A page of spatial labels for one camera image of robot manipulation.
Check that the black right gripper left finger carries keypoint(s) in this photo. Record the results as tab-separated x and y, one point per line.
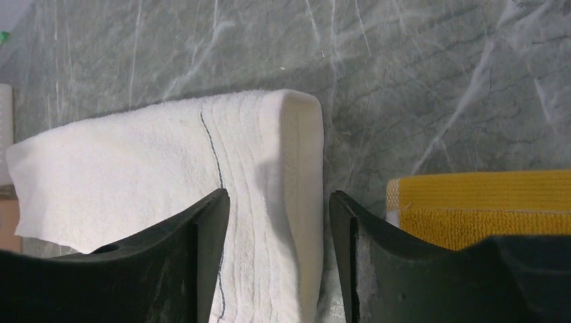
165	273

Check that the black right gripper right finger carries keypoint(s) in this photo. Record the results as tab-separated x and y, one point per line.
388	275

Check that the white terry towel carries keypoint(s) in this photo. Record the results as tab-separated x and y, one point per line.
95	181

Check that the yellow grey patterned towel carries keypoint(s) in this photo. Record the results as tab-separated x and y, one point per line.
457	210

